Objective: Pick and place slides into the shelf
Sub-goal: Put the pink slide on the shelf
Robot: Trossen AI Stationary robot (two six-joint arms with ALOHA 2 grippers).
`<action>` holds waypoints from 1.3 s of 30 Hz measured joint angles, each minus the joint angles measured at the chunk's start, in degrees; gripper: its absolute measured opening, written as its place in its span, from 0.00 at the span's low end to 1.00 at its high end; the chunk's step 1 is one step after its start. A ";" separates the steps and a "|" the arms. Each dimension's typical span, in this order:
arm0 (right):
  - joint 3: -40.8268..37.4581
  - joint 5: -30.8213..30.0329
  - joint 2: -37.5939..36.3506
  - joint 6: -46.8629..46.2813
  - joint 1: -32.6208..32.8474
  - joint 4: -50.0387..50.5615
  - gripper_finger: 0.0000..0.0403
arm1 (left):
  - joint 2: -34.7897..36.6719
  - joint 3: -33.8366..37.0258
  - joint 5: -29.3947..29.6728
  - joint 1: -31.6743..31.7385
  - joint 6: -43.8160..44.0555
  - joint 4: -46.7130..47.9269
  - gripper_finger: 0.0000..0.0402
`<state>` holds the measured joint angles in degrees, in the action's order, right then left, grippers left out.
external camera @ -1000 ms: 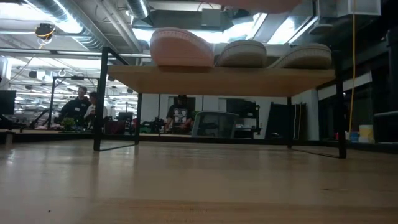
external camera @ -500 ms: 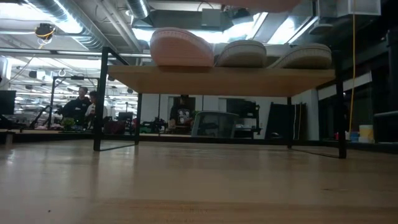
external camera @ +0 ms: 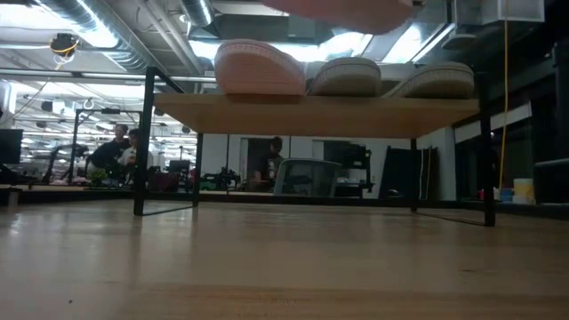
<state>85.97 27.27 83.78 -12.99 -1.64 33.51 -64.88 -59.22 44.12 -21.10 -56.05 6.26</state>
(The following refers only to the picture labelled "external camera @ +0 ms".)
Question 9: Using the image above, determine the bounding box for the pink foam slide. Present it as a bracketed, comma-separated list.
[260, 0, 415, 36]
[213, 38, 308, 97]

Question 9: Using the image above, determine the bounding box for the grey foam slide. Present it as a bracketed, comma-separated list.
[381, 60, 476, 100]
[308, 56, 382, 98]

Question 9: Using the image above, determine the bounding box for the person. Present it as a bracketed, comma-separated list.
[86, 124, 132, 181]
[251, 136, 285, 193]
[117, 128, 155, 181]

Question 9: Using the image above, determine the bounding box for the grey mesh office chair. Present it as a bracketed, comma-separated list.
[272, 158, 343, 198]

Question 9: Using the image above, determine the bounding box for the black upright panel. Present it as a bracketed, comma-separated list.
[384, 146, 439, 201]

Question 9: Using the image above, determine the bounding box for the small green background plant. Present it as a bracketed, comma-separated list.
[88, 167, 108, 187]

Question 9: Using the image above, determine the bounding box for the long LED light bar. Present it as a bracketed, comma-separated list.
[0, 67, 219, 86]

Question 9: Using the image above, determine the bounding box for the yellow white container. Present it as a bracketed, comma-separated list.
[513, 178, 534, 204]

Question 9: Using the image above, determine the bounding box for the dark background monitor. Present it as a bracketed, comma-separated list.
[0, 128, 24, 165]

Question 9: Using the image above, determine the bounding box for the black aluminium table frame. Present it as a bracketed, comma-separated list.
[0, 186, 569, 220]

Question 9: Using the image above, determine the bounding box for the wooden shelf black metal frame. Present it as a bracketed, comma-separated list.
[132, 66, 497, 228]

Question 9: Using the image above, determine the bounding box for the yellow cable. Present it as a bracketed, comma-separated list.
[497, 0, 510, 192]

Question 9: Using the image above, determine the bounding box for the black ceiling cable reel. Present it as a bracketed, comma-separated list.
[49, 33, 81, 58]

